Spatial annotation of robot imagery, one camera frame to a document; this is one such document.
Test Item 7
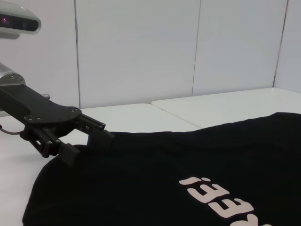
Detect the black t-shirt with FREE print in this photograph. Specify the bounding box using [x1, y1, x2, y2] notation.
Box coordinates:
[22, 112, 301, 226]

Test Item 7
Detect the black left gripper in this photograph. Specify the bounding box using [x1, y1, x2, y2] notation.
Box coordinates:
[0, 84, 115, 165]

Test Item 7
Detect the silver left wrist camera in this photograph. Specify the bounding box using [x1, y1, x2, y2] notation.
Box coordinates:
[0, 1, 42, 40]

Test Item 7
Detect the left arm cable with plug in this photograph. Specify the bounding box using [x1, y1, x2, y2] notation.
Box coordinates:
[0, 123, 24, 136]

